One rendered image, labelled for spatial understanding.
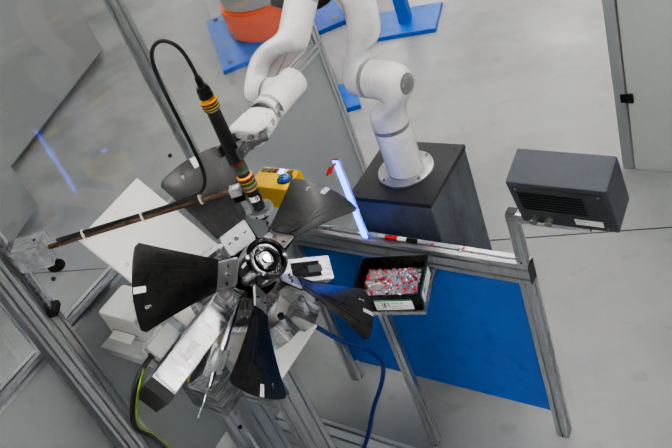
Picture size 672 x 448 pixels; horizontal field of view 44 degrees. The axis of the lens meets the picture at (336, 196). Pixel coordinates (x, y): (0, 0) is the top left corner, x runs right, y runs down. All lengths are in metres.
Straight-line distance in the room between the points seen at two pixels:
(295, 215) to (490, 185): 1.90
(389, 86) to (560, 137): 1.97
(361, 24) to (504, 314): 1.01
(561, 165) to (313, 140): 1.67
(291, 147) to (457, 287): 1.12
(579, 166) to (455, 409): 1.39
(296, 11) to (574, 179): 0.83
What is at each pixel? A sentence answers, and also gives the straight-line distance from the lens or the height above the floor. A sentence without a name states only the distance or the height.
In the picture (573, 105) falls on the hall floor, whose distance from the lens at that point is 4.53.
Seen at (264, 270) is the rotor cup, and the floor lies 1.21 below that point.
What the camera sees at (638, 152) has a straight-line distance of 4.00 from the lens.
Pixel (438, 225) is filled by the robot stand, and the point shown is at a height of 0.84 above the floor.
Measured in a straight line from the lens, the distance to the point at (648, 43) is 3.65.
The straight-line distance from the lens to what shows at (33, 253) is 2.36.
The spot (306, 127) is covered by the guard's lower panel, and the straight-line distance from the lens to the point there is 3.56.
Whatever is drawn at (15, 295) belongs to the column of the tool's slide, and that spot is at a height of 1.30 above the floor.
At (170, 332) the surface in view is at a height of 1.15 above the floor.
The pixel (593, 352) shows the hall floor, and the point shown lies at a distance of 3.33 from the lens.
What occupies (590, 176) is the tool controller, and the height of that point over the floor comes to 1.24.
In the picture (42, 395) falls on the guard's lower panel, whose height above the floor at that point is 0.88.
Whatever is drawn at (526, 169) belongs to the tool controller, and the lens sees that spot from 2.17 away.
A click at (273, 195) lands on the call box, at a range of 2.73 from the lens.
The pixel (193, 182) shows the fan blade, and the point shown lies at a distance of 2.31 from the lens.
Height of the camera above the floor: 2.59
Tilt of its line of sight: 36 degrees down
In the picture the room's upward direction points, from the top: 22 degrees counter-clockwise
